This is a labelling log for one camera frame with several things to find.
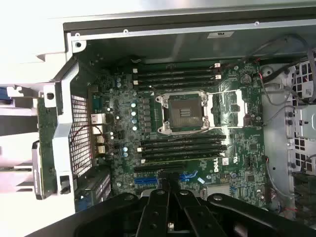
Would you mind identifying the silver chipset heatsink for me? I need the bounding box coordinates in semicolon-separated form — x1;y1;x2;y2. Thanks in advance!
207;185;231;198

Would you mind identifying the blue expansion slot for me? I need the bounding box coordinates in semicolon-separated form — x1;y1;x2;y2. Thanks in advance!
134;171;198;187

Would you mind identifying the long black expansion slot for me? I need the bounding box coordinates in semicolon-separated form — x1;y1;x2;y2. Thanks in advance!
134;163;187;174

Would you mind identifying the green motherboard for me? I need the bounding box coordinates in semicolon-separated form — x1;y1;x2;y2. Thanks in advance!
87;59;270;210

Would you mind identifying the CPU socket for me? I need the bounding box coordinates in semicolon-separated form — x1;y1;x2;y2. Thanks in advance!
155;91;210;135

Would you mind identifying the metal disk bay cage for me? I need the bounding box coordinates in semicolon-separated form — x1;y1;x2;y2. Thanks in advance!
286;49;316;173

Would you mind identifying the grey parts rack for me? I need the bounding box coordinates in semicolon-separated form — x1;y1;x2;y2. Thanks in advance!
0;83;40;196

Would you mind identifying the hard disk with blue carrier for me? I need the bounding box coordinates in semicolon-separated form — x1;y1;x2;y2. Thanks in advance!
0;87;12;106

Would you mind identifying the black open PC case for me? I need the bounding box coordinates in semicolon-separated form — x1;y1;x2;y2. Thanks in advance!
37;18;316;237

